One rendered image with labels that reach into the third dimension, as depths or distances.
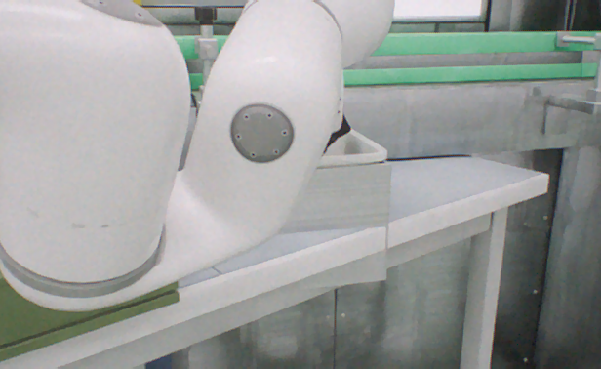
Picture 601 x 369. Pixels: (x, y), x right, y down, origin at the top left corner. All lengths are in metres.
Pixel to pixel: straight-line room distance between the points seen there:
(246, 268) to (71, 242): 0.32
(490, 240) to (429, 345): 0.54
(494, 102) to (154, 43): 0.86
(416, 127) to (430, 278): 0.50
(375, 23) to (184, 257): 0.26
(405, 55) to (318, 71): 0.66
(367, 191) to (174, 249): 0.37
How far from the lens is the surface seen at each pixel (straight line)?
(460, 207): 0.80
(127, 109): 0.23
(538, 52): 1.11
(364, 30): 0.47
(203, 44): 0.76
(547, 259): 1.52
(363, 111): 0.94
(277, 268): 0.59
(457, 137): 1.02
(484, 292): 1.02
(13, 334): 0.48
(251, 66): 0.31
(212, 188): 0.34
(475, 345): 1.08
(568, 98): 1.07
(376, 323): 1.37
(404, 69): 0.97
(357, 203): 0.67
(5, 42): 0.23
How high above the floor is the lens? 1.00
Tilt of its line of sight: 17 degrees down
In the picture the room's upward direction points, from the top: straight up
